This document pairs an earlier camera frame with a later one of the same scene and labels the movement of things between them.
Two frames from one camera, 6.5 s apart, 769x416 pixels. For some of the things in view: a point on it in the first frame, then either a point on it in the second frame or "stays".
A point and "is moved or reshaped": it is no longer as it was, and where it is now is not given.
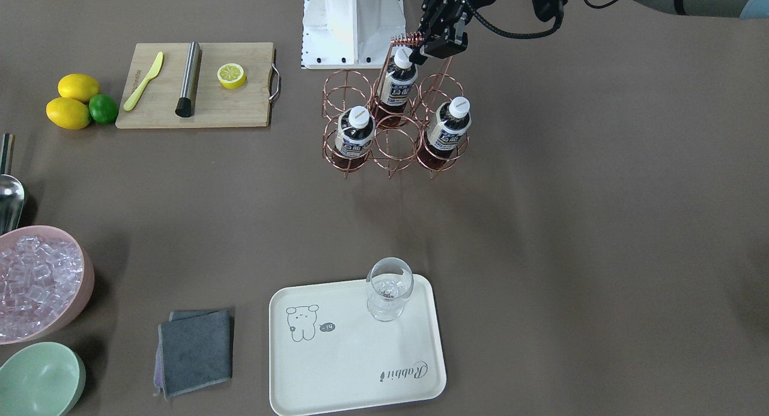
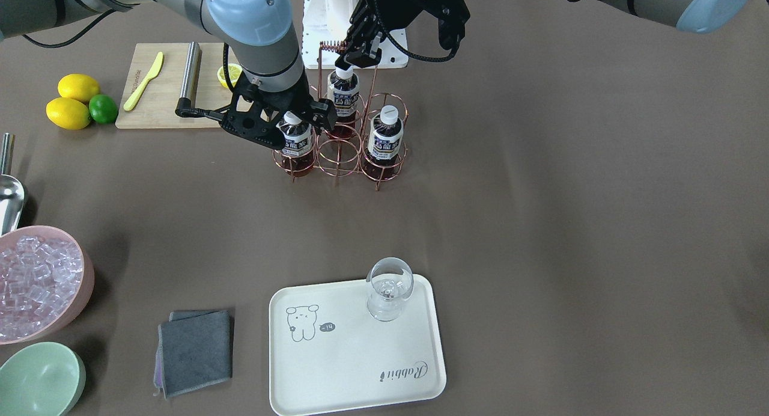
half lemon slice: x=231 y=76 stays
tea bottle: x=396 y=89 -> x=343 y=89
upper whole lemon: x=79 y=86 stays
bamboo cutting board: x=217 y=106 stays
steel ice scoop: x=12 y=195 stays
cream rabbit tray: x=327 y=352 stays
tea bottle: x=355 y=132 -> x=297 y=157
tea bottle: x=451 y=122 -> x=385 y=143
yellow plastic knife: x=132 y=101 stays
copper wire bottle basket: x=409 y=119 is moved or reshaped
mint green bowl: x=45 y=379 stays
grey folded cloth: x=194 y=350 stays
